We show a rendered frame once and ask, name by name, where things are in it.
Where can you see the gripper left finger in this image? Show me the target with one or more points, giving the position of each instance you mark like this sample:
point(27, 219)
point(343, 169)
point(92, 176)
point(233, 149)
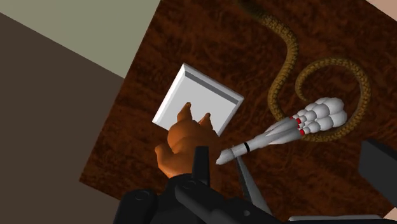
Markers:
point(200, 164)

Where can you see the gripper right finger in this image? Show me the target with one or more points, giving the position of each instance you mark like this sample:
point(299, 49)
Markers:
point(380, 172)

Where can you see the orange cat figure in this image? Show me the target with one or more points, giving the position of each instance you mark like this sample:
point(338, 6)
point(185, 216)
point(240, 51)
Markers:
point(186, 138)

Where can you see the grey pointed blade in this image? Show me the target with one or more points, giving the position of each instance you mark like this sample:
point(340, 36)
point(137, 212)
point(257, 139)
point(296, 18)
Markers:
point(249, 184)

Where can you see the white square tray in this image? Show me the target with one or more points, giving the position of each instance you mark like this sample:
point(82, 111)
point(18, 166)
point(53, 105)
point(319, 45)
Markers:
point(201, 93)

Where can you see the white toy rocket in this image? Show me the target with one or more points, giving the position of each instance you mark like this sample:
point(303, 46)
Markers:
point(324, 115)

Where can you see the brown wooden table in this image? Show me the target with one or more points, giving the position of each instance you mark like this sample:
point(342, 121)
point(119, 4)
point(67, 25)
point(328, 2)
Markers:
point(217, 37)

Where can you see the brown yellow toy snake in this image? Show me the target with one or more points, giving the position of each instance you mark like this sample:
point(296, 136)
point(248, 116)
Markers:
point(292, 46)

